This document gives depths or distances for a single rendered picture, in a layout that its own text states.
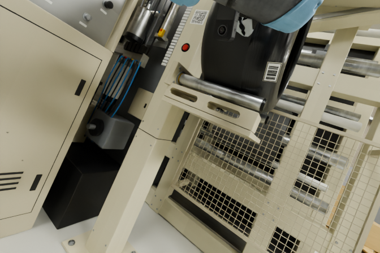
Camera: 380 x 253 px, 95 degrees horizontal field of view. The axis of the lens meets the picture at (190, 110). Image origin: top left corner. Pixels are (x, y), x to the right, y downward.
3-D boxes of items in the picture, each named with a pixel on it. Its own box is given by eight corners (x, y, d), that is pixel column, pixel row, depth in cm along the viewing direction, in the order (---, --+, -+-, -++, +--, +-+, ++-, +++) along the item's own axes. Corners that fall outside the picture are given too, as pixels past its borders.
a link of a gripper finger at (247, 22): (263, 22, 50) (261, -4, 42) (255, 40, 50) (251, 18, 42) (253, 21, 52) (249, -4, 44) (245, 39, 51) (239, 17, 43)
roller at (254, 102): (180, 70, 71) (184, 75, 75) (175, 81, 71) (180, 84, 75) (267, 97, 54) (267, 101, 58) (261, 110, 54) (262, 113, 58)
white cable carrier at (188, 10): (160, 64, 88) (198, -20, 89) (166, 68, 92) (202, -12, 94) (167, 66, 86) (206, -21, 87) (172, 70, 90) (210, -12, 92)
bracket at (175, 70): (163, 82, 69) (173, 59, 69) (201, 106, 103) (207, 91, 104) (169, 84, 67) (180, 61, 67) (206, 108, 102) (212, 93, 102)
